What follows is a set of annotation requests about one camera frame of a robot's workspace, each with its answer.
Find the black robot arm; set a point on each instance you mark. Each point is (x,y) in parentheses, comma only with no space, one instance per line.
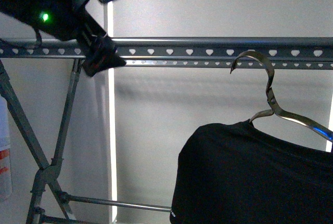
(67,20)

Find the black t-shirt with logo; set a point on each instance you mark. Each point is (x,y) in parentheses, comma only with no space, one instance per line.
(238,174)

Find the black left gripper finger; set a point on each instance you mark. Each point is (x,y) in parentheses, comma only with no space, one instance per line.
(102,55)

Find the grey metal drying rack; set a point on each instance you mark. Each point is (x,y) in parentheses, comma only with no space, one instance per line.
(121,130)

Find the white bottle with red label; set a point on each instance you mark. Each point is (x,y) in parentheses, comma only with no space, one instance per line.
(6,178)

